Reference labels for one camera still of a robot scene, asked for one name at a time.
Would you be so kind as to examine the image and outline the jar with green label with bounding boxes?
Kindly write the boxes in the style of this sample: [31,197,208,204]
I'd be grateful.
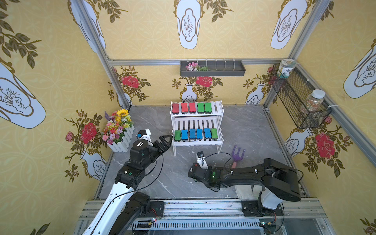
[276,59,297,79]

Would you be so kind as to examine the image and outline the white slatted wooden shelf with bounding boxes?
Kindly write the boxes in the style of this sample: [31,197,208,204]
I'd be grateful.
[170,100,224,155]

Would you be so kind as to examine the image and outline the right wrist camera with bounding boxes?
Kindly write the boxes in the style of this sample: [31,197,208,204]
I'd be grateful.
[196,151,208,169]

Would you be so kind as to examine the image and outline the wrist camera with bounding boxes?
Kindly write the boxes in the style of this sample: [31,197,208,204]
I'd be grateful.
[137,129,153,146]
[196,151,208,169]

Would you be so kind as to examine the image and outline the green eraser top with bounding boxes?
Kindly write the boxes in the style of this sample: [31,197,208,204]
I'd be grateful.
[204,102,212,114]
[197,103,205,114]

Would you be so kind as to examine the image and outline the white gardening glove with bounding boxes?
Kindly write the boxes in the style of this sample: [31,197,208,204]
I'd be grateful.
[235,185,263,201]

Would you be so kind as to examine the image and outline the aluminium frame post right rear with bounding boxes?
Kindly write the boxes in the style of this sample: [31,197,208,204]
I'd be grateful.
[262,0,331,108]

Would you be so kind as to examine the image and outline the aluminium frame post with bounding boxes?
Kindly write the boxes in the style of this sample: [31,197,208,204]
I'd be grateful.
[262,0,331,108]
[68,1,131,109]

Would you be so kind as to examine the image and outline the green eraser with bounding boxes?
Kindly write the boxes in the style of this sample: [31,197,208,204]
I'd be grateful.
[204,102,212,114]
[174,130,181,142]
[197,103,205,114]
[211,128,218,140]

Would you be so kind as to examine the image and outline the pink flower in tray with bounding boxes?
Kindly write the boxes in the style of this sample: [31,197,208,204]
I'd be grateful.
[186,62,209,71]

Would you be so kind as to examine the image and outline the aluminium frame post left rear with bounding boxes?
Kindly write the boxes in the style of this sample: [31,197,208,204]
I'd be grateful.
[68,1,131,109]

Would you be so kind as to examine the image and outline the black wire wall basket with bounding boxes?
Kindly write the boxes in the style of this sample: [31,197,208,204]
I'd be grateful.
[270,64,332,129]

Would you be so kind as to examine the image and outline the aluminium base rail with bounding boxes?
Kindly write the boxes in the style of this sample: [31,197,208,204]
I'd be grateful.
[73,198,337,235]

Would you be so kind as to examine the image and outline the grey wall tray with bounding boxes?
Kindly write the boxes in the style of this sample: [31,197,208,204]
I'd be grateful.
[180,59,246,77]

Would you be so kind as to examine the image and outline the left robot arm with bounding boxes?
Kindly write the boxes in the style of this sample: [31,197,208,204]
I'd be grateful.
[83,135,173,235]

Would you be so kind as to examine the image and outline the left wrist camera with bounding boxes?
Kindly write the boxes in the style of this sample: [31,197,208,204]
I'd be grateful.
[137,129,153,146]

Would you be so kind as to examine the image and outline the artificial flowers in white planter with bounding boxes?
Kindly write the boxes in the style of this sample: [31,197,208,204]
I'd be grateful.
[102,109,135,152]

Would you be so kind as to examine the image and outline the purple garden fork pink handle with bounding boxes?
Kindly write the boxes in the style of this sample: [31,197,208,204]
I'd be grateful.
[231,145,246,169]

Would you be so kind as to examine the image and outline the blue eraser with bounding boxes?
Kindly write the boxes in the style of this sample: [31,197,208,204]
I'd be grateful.
[196,129,203,140]
[181,130,189,141]
[189,129,196,140]
[204,128,212,139]

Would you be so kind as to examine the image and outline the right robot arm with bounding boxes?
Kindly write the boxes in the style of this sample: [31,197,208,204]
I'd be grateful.
[188,158,301,217]

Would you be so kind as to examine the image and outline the jar of colourful beads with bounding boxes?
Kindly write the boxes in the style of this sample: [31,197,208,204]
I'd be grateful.
[304,89,326,112]

